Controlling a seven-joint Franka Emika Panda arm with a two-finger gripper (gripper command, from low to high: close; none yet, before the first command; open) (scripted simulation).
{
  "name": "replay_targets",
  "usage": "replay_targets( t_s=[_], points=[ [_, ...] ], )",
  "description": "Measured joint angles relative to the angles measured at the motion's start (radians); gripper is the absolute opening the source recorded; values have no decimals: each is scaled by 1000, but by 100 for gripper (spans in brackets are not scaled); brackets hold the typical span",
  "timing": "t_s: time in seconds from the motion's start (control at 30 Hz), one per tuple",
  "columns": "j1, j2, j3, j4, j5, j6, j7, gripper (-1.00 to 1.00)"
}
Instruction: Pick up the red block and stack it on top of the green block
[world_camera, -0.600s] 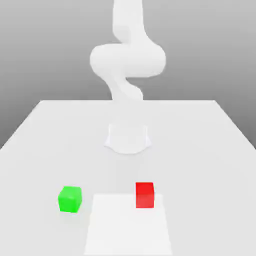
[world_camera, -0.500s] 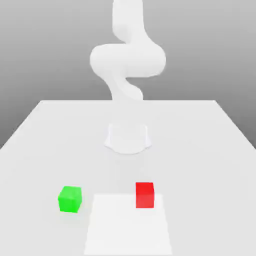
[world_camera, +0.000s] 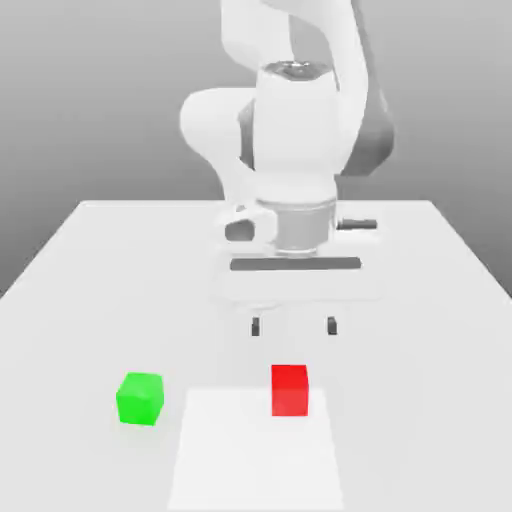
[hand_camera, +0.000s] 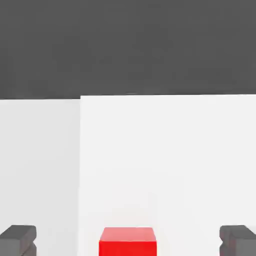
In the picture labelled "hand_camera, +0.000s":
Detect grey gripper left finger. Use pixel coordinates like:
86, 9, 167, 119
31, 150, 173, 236
0, 224, 38, 256

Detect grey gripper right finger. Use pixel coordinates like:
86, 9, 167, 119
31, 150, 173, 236
219, 224, 256, 256

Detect small red cube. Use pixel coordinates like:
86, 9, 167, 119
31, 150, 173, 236
98, 227, 158, 256

